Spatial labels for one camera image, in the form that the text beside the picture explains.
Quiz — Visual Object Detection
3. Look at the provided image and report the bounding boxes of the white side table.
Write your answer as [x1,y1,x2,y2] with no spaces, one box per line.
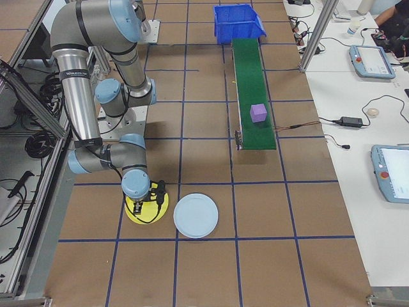
[282,0,409,288]

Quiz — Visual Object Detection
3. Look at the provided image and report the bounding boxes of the blue plastic storage bin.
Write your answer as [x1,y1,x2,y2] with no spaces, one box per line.
[213,3,268,45]

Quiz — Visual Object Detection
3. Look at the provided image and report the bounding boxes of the yellow round plate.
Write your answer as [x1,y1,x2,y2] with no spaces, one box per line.
[124,182,169,226]

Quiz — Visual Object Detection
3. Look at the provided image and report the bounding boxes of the black cable with plug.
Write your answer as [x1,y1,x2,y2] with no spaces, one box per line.
[324,136,351,150]

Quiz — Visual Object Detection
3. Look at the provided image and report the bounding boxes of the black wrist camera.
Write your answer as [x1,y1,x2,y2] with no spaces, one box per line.
[150,180,167,206]

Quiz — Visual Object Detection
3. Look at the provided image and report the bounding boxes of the purple foam block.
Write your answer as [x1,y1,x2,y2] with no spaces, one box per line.
[249,103,268,124]

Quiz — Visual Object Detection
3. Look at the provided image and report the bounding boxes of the person in black shirt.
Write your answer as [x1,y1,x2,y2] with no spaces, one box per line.
[373,0,409,41]

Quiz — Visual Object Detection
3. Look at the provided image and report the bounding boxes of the V-shaped metal bar frame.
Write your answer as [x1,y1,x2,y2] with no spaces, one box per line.
[0,0,77,300]

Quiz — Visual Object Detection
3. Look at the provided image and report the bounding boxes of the black handheld tool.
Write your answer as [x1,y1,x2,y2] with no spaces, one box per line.
[8,171,35,196]

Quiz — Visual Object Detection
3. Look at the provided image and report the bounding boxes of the black power adapter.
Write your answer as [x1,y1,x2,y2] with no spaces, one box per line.
[338,116,364,128]

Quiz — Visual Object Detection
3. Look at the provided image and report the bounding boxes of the grey blue teach pendant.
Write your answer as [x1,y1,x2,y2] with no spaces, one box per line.
[348,44,396,80]
[370,144,409,204]

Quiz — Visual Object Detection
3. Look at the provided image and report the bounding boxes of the green belt conveyor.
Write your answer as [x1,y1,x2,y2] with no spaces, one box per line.
[230,37,277,153]

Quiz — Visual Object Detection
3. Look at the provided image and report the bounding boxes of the aluminium profile post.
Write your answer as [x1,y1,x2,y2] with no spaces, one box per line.
[299,0,339,74]

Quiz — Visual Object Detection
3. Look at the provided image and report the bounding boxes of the white paper cup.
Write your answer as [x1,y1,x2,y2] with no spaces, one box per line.
[347,19,362,36]

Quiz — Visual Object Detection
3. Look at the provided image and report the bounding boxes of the light blue round plate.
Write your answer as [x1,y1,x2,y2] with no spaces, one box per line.
[173,193,220,239]

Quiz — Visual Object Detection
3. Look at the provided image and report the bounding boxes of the white square base plate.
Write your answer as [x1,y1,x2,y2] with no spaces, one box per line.
[137,19,160,44]
[97,104,150,141]

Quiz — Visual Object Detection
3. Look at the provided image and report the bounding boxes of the black cable bundle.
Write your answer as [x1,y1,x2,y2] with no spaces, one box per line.
[38,74,65,110]

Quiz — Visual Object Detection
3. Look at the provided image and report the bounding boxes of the coiled black cable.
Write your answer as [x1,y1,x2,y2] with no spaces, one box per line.
[25,131,61,160]

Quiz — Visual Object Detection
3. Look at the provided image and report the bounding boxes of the thin red wire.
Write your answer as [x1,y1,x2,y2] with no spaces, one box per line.
[275,121,321,132]

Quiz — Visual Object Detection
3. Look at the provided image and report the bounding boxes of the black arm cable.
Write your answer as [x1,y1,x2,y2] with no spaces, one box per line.
[89,140,162,225]

